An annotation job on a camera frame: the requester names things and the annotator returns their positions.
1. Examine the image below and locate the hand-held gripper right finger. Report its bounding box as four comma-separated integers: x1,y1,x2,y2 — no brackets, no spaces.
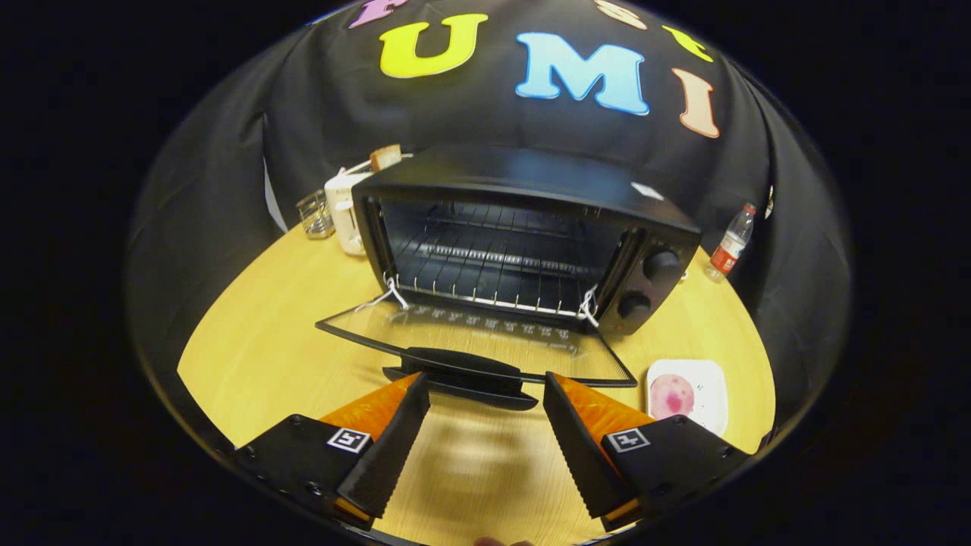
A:
542,372,752,533

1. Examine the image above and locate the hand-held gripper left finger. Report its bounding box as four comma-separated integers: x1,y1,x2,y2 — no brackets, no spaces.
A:
231,372,432,532

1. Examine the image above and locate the pink ham slice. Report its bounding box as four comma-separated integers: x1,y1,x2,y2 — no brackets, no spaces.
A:
651,373,696,419

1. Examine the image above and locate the white square plate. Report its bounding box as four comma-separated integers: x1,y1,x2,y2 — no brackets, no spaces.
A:
646,359,729,437

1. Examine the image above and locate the black toaster oven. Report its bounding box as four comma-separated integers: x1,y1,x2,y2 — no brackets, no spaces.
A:
315,144,702,412

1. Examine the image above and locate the white toaster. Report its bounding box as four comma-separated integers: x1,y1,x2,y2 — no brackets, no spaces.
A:
325,171,372,256

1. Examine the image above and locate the plastic bottle with red label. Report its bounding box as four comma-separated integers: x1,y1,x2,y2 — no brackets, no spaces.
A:
705,202,758,283

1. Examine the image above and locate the wire mesh basket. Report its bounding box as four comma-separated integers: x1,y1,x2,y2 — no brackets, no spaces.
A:
296,190,336,240

